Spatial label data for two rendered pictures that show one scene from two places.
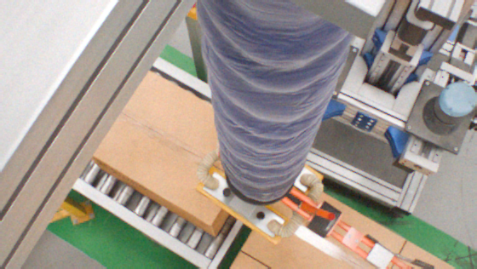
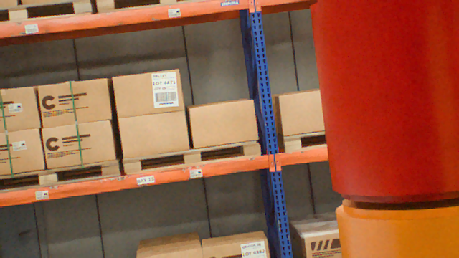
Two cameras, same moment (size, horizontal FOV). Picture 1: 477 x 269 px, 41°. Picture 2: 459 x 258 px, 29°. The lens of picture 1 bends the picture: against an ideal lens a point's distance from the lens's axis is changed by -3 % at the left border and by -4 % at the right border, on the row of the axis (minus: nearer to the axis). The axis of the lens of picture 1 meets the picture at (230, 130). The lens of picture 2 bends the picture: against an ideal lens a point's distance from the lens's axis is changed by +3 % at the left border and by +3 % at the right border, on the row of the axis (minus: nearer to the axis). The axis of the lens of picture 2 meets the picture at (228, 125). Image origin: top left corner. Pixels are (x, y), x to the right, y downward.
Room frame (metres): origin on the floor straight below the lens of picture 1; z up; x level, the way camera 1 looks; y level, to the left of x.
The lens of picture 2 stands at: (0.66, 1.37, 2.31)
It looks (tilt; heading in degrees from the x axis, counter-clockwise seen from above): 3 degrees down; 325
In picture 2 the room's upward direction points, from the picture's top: 8 degrees counter-clockwise
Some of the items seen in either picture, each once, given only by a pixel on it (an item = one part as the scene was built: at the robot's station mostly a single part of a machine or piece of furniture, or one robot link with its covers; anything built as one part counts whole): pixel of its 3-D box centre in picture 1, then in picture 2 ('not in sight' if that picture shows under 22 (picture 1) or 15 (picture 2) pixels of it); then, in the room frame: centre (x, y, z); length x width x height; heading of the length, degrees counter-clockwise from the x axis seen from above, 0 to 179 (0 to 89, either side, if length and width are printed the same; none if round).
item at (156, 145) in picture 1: (175, 152); not in sight; (0.63, 0.23, 0.75); 0.60 x 0.40 x 0.40; 55
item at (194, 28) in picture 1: (200, 50); not in sight; (1.17, 0.11, 0.50); 0.07 x 0.07 x 1.00; 54
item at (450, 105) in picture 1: (456, 102); not in sight; (0.61, -0.80, 1.20); 0.13 x 0.12 x 0.14; 89
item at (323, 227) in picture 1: (324, 220); not in sight; (0.25, -0.27, 1.24); 0.10 x 0.08 x 0.06; 140
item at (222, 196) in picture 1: (244, 204); not in sight; (0.34, -0.02, 1.13); 0.34 x 0.10 x 0.05; 50
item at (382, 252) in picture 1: (378, 257); not in sight; (0.11, -0.44, 1.23); 0.07 x 0.07 x 0.04; 50
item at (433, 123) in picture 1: (445, 111); not in sight; (0.61, -0.79, 1.09); 0.15 x 0.15 x 0.10
